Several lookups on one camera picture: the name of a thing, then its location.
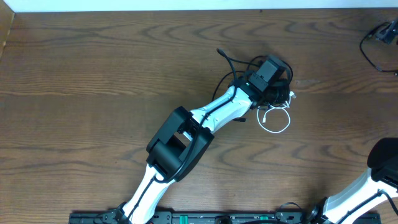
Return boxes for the white usb cable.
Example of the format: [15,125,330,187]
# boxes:
[256,90,297,134]

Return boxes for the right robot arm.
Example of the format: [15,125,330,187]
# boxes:
[302,138,397,223]

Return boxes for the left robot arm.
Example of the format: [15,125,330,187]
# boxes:
[114,55,294,223]

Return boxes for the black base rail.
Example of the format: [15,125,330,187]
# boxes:
[68,210,382,224]

